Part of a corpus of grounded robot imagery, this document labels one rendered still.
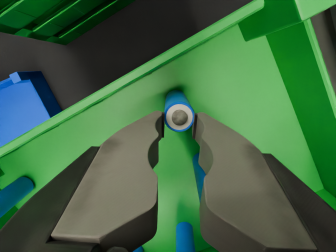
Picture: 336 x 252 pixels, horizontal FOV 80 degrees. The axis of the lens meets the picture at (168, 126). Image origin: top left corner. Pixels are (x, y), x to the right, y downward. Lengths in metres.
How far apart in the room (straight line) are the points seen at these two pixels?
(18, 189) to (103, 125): 0.10
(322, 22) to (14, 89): 0.71
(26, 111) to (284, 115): 0.58
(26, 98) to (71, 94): 0.12
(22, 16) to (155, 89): 0.26
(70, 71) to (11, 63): 0.14
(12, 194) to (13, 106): 0.44
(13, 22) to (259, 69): 0.34
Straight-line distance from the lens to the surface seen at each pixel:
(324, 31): 0.56
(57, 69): 0.58
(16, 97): 0.64
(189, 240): 0.22
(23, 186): 0.24
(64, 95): 0.58
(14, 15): 0.38
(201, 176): 0.16
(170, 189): 0.21
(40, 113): 0.62
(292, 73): 0.18
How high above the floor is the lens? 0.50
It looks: 74 degrees down
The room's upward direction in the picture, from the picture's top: 173 degrees counter-clockwise
